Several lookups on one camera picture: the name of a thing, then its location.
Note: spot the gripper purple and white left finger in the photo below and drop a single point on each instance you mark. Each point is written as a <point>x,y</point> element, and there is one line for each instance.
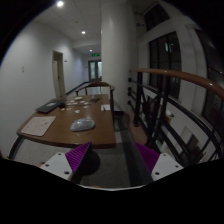
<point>65,165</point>

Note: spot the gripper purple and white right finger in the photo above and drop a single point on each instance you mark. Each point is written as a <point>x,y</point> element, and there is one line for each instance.
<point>158,165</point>

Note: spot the white mouse pad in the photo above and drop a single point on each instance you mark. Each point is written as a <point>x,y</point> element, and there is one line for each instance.
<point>38,126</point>

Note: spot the wooden table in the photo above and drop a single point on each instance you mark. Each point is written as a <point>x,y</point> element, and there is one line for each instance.
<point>102,136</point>

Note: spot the wooden handrail with black railing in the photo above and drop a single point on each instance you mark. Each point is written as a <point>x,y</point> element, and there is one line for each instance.
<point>170,126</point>

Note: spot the small black object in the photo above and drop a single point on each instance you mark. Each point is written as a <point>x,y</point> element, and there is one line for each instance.
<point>62,105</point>

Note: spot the dark laptop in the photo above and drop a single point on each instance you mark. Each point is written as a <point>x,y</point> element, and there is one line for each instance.
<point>48,107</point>

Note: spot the white paper sheet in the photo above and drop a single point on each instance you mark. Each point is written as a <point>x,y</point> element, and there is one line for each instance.
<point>105,107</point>

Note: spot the glass double door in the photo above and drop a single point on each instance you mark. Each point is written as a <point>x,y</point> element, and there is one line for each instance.
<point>95,70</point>

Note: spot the white door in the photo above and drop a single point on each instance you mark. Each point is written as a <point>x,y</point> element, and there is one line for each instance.
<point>58,74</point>

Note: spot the dark window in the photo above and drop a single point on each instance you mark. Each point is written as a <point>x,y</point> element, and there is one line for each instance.
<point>164,53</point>

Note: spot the green exit sign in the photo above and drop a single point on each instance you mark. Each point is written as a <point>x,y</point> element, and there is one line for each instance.
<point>95,54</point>

